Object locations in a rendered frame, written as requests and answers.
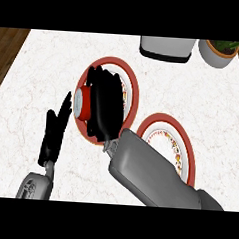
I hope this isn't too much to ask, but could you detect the white and black appliance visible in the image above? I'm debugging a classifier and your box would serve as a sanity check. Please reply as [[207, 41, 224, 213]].
[[138, 36, 197, 65]]

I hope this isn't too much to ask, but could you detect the red rimmed patterned plate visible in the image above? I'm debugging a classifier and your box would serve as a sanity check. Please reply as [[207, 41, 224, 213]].
[[71, 54, 142, 149], [133, 112, 200, 189]]

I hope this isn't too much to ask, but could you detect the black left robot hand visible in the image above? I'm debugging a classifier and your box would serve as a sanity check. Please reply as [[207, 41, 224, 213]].
[[36, 89, 74, 169]]

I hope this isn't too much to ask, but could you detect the red can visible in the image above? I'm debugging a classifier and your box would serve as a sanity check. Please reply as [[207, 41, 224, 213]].
[[72, 85, 93, 121]]

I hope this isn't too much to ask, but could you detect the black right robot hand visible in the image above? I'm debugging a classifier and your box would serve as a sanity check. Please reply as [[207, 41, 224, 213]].
[[81, 64, 128, 147]]

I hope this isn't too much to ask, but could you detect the potted plant in white pot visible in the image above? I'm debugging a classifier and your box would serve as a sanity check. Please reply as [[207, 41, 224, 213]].
[[196, 39, 239, 71]]

